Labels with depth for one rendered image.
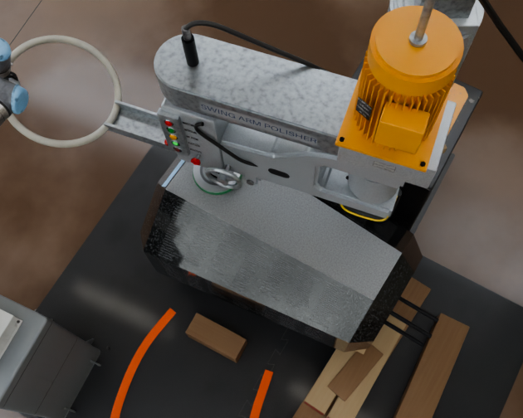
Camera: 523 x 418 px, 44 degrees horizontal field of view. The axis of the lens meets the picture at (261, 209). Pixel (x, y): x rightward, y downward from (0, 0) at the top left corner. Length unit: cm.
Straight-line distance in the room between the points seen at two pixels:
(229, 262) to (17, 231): 155
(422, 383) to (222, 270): 120
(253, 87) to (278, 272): 100
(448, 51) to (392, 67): 15
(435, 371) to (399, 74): 211
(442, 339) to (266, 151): 163
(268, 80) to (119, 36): 248
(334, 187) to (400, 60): 86
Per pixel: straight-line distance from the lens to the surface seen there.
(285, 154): 226
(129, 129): 277
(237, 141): 233
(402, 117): 174
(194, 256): 295
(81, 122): 418
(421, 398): 345
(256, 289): 288
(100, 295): 371
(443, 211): 385
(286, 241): 277
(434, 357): 349
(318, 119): 202
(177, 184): 291
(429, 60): 167
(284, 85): 208
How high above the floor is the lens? 348
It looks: 68 degrees down
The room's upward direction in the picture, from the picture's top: 5 degrees counter-clockwise
